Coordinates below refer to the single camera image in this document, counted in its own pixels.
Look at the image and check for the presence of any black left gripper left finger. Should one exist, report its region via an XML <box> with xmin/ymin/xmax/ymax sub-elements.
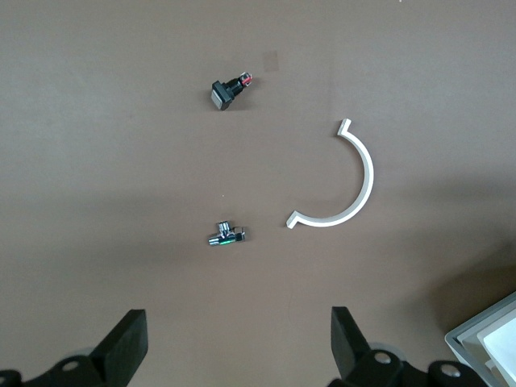
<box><xmin>44</xmin><ymin>309</ymin><xmax>148</xmax><ymax>387</ymax></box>

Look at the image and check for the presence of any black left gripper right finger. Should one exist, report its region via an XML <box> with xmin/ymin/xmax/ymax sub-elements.
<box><xmin>331</xmin><ymin>306</ymin><xmax>404</xmax><ymax>387</ymax></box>

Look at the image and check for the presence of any white grey tray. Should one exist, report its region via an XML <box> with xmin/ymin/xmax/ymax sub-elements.
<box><xmin>444</xmin><ymin>292</ymin><xmax>516</xmax><ymax>387</ymax></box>

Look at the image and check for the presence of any black square push button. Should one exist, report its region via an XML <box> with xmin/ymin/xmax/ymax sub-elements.
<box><xmin>210</xmin><ymin>72</ymin><xmax>254</xmax><ymax>112</ymax></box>

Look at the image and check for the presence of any small chrome metal fitting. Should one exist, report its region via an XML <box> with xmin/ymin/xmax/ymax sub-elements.
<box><xmin>207</xmin><ymin>220</ymin><xmax>248</xmax><ymax>247</ymax></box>

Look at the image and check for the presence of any white semicircular plastic bracket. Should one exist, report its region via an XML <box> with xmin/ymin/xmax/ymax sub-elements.
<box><xmin>285</xmin><ymin>118</ymin><xmax>375</xmax><ymax>231</ymax></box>

